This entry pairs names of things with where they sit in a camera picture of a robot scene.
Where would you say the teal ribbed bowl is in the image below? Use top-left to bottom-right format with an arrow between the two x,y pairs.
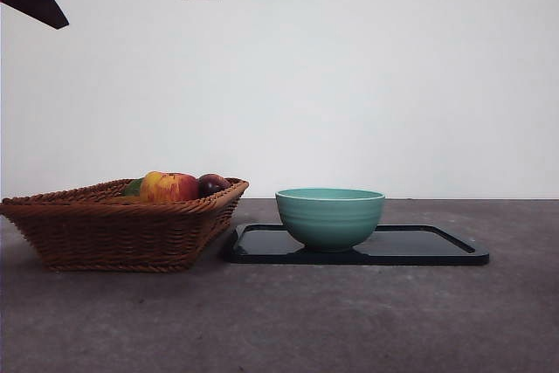
274,188 -> 386,253

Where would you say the green fruit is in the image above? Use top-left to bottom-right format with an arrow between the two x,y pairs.
121,177 -> 144,197

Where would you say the red yellow apple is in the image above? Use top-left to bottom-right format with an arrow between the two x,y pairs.
139,170 -> 199,204

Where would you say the dark red plum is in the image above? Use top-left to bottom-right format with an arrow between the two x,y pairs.
196,173 -> 231,199

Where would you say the brown wicker basket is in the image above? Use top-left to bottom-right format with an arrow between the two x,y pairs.
0,176 -> 250,273

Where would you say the black rectangular tray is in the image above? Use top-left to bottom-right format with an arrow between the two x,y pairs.
224,223 -> 490,266

